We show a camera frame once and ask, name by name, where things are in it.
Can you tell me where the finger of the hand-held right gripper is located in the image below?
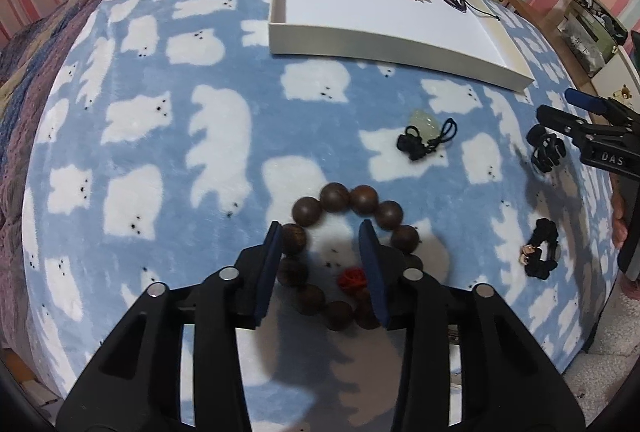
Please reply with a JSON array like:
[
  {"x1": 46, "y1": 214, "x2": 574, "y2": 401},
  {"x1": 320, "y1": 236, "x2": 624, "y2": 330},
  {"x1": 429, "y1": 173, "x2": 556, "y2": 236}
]
[
  {"x1": 536, "y1": 105, "x2": 601, "y2": 143},
  {"x1": 565, "y1": 88, "x2": 640, "y2": 125}
]

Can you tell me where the person's right hand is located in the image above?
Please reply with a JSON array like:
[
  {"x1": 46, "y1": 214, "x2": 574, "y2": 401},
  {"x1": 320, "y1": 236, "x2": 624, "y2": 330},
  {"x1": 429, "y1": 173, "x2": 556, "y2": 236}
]
[{"x1": 611, "y1": 192, "x2": 632, "y2": 249}]

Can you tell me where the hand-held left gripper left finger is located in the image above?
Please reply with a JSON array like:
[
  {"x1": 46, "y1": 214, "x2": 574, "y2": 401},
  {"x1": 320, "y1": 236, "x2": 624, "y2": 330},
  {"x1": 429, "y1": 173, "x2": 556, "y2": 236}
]
[{"x1": 54, "y1": 221, "x2": 284, "y2": 432}]

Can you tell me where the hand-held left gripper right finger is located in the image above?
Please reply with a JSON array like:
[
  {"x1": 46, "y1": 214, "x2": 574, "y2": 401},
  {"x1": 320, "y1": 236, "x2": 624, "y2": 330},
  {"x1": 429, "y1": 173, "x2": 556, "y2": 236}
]
[{"x1": 359, "y1": 219, "x2": 587, "y2": 432}]

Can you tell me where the green storage bag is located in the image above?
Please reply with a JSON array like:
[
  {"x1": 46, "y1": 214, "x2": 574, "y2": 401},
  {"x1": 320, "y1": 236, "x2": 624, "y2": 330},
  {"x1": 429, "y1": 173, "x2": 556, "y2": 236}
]
[{"x1": 557, "y1": 0, "x2": 628, "y2": 78}]

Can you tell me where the black hair tie jade charm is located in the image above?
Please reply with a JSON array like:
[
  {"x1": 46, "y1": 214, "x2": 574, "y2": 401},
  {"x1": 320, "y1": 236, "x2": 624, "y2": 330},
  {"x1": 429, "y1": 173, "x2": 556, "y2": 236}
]
[{"x1": 396, "y1": 109, "x2": 460, "y2": 161}]

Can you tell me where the white cardboard tray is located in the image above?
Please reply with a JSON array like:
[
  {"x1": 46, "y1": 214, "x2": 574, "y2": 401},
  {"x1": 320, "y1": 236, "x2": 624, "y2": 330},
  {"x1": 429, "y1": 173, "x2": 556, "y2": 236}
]
[{"x1": 268, "y1": 0, "x2": 535, "y2": 92}]

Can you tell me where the brown wooden bead bracelet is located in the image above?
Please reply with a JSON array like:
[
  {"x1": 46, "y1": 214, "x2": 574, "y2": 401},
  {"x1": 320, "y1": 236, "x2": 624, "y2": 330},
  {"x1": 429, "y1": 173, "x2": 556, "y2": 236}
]
[{"x1": 277, "y1": 182, "x2": 426, "y2": 332}]

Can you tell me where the black claw hair clip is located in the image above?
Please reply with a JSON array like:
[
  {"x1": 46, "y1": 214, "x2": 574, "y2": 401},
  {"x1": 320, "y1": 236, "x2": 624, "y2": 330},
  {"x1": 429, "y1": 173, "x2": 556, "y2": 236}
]
[{"x1": 526, "y1": 123, "x2": 568, "y2": 174}]

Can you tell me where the black scrunchie with medallion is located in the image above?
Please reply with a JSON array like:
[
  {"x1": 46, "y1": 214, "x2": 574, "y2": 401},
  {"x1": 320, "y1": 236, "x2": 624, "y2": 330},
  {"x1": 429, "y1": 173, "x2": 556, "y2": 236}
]
[{"x1": 520, "y1": 218, "x2": 561, "y2": 280}]

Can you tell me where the white bear print box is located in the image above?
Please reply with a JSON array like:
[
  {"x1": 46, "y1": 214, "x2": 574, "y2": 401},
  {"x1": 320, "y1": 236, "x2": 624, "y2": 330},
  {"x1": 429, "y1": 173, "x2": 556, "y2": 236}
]
[{"x1": 592, "y1": 45, "x2": 640, "y2": 113}]

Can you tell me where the blue bear print blanket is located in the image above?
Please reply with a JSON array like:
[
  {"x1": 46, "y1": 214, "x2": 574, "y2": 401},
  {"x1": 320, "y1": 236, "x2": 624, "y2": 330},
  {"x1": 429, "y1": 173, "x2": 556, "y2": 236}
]
[{"x1": 20, "y1": 0, "x2": 621, "y2": 432}]

